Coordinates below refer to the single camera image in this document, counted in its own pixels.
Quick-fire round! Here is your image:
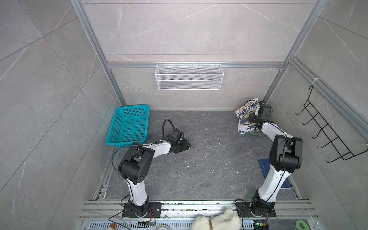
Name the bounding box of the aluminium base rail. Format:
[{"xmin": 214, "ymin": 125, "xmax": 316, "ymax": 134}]
[{"xmin": 77, "ymin": 200, "xmax": 323, "ymax": 230}]

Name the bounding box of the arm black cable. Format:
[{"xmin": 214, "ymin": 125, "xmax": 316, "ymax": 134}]
[
  {"xmin": 242, "ymin": 100, "xmax": 259, "ymax": 118},
  {"xmin": 161, "ymin": 118, "xmax": 176, "ymax": 141}
]

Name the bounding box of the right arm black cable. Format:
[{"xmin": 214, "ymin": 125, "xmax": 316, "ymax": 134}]
[{"xmin": 242, "ymin": 100, "xmax": 259, "ymax": 118}]

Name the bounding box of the teal plastic basket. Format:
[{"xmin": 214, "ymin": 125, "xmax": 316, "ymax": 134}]
[{"xmin": 105, "ymin": 105, "xmax": 150, "ymax": 148}]

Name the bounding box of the black wire hook rack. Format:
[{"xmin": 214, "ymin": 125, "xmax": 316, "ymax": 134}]
[{"xmin": 295, "ymin": 85, "xmax": 368, "ymax": 163}]

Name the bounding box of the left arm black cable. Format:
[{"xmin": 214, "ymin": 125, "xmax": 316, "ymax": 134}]
[{"xmin": 161, "ymin": 118, "xmax": 176, "ymax": 141}]

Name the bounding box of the white plush toy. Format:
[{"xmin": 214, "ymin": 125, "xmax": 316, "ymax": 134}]
[{"xmin": 190, "ymin": 209, "xmax": 241, "ymax": 230}]

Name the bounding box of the white tank top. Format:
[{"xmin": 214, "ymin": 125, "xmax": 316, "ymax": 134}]
[{"xmin": 235, "ymin": 98, "xmax": 259, "ymax": 135}]

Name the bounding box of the green tank top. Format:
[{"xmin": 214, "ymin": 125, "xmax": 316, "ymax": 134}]
[{"xmin": 247, "ymin": 130, "xmax": 264, "ymax": 136}]

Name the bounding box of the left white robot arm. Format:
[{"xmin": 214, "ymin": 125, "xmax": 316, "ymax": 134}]
[{"xmin": 117, "ymin": 128, "xmax": 191, "ymax": 217}]

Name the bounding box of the green tape roll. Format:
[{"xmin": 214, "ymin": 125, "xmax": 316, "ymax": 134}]
[{"xmin": 295, "ymin": 220, "xmax": 310, "ymax": 230}]

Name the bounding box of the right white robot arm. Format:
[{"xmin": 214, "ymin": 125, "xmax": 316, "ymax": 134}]
[{"xmin": 236, "ymin": 99, "xmax": 303, "ymax": 218}]

